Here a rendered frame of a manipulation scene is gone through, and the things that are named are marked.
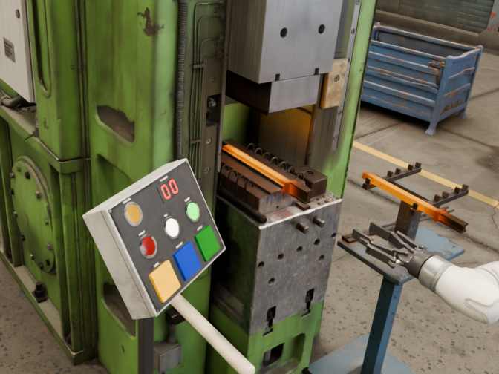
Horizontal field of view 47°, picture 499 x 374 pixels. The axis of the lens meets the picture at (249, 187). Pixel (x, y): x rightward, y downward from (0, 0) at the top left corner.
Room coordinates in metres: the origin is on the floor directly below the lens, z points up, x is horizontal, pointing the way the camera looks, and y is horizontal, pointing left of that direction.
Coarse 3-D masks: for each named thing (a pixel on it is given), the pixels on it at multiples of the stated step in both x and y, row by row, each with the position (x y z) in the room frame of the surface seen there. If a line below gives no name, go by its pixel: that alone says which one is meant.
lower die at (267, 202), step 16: (240, 144) 2.02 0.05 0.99; (224, 160) 1.86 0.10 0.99; (240, 160) 1.86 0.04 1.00; (224, 176) 1.76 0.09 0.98; (256, 176) 1.76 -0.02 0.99; (288, 176) 1.78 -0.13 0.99; (240, 192) 1.69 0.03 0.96; (256, 192) 1.66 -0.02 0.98; (272, 192) 1.65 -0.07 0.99; (256, 208) 1.63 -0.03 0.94; (272, 208) 1.66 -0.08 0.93
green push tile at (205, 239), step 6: (204, 228) 1.31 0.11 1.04; (210, 228) 1.33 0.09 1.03; (198, 234) 1.28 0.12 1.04; (204, 234) 1.29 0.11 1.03; (210, 234) 1.31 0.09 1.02; (198, 240) 1.26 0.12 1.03; (204, 240) 1.28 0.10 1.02; (210, 240) 1.30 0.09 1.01; (216, 240) 1.32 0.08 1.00; (198, 246) 1.26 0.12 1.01; (204, 246) 1.27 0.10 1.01; (210, 246) 1.29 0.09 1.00; (216, 246) 1.31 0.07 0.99; (204, 252) 1.26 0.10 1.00; (210, 252) 1.28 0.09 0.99; (204, 258) 1.25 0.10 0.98
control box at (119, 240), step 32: (128, 192) 1.19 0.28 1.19; (160, 192) 1.25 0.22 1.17; (192, 192) 1.35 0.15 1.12; (96, 224) 1.10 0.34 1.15; (128, 224) 1.12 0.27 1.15; (160, 224) 1.20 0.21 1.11; (192, 224) 1.29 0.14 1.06; (128, 256) 1.07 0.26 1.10; (160, 256) 1.14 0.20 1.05; (128, 288) 1.07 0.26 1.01
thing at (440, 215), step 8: (368, 176) 1.88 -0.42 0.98; (376, 176) 1.88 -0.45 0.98; (376, 184) 1.84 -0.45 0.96; (384, 184) 1.82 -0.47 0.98; (392, 184) 1.82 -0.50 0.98; (392, 192) 1.79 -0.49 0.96; (400, 192) 1.76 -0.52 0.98; (408, 200) 1.73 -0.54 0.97; (416, 200) 1.71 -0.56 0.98; (424, 208) 1.68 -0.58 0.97; (432, 208) 1.67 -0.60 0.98; (432, 216) 1.65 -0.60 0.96; (440, 216) 1.64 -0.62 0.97; (448, 216) 1.62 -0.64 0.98; (448, 224) 1.61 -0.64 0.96; (456, 224) 1.60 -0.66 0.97; (464, 224) 1.58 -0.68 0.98
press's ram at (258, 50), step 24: (240, 0) 1.67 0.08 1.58; (264, 0) 1.59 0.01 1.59; (288, 0) 1.64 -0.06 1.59; (312, 0) 1.70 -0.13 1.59; (336, 0) 1.77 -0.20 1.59; (240, 24) 1.67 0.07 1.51; (264, 24) 1.59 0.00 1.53; (288, 24) 1.65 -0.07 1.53; (312, 24) 1.71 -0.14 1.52; (336, 24) 1.78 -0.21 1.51; (240, 48) 1.66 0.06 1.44; (264, 48) 1.59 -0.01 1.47; (288, 48) 1.65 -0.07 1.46; (312, 48) 1.72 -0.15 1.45; (240, 72) 1.65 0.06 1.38; (264, 72) 1.60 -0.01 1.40; (288, 72) 1.66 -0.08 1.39; (312, 72) 1.73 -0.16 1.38
